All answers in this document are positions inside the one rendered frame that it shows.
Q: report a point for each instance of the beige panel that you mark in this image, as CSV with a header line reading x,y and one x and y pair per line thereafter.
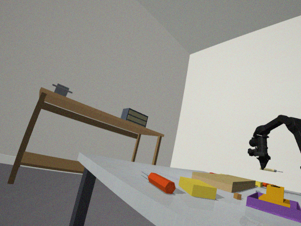
x,y
227,183

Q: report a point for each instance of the small brown block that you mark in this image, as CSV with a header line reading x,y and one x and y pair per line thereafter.
x,y
237,196

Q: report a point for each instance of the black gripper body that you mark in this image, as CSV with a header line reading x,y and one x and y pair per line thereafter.
x,y
262,152

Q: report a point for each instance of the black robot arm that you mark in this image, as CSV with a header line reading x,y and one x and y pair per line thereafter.
x,y
261,132

